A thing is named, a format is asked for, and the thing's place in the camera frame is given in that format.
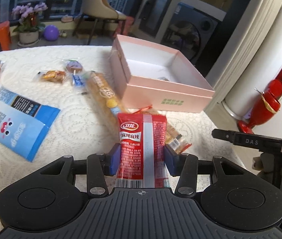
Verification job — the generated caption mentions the dark framed glass door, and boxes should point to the dark framed glass door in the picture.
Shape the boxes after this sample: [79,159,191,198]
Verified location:
[137,0,181,36]

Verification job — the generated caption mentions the white standing air conditioner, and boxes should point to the white standing air conditioner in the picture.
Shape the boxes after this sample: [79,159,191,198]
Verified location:
[204,0,282,120]

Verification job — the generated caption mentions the large blue snack packet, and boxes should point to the large blue snack packet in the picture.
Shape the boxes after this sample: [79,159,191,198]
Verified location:
[0,85,61,162]

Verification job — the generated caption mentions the long orange bread packet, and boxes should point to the long orange bread packet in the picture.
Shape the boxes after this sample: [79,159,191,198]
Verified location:
[85,71,129,116]

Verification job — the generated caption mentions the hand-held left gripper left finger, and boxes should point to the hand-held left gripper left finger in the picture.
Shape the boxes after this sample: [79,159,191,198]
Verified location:
[39,143,121,197]

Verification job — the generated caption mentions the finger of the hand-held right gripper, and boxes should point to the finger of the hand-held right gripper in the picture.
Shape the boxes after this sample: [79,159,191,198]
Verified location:
[212,129,235,143]

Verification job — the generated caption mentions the pink cardboard box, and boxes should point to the pink cardboard box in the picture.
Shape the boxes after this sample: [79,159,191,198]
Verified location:
[110,35,216,114]

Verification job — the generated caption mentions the dark washing machine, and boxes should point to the dark washing machine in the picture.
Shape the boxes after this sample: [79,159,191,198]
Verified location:
[161,2,225,63]

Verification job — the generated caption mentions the small red snack packet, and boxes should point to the small red snack packet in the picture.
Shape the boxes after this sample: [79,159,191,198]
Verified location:
[115,112,171,188]

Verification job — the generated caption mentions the beige chair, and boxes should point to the beige chair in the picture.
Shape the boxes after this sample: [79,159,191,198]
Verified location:
[72,0,128,46]

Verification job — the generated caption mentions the purple ball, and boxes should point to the purple ball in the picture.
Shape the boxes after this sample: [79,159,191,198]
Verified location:
[44,25,59,41]

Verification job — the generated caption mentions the red ornament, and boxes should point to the red ornament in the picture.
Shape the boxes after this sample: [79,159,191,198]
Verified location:
[238,79,282,134]

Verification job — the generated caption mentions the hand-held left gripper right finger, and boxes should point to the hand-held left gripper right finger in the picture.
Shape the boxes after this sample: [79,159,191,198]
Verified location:
[164,144,252,197]

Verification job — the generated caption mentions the small orange candy packet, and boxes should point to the small orange candy packet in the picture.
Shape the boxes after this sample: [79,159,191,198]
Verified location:
[34,70,66,83]

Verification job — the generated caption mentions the purple wrapped lollipop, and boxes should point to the purple wrapped lollipop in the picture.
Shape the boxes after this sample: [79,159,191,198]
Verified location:
[63,59,88,87]

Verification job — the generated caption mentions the clear cracker packet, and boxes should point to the clear cracker packet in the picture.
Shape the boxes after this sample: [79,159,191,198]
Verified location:
[136,105,192,155]

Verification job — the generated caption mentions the purple orchid in white pot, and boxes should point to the purple orchid in white pot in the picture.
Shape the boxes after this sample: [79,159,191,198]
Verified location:
[11,2,48,46]

